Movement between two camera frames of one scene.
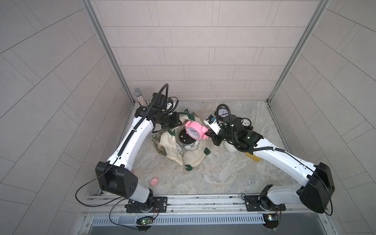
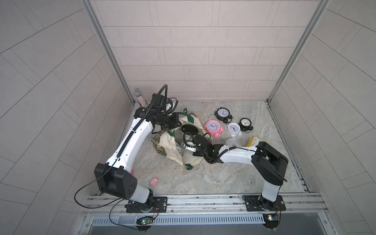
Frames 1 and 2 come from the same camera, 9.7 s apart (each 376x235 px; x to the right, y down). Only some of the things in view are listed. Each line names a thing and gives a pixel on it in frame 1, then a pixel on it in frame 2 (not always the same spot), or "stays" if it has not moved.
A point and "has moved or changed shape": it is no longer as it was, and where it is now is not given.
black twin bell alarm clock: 223,113 stays
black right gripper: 214,137 → 197,153
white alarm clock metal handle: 180,152 → 190,148
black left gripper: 175,118 stays
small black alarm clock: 246,123 stays
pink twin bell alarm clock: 195,130 has moved or changed shape
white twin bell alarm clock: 187,142 → 190,129
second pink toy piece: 154,181 stays
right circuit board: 271,220 stays
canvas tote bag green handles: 165,142 stays
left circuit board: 144,223 stays
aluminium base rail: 108,209 stays
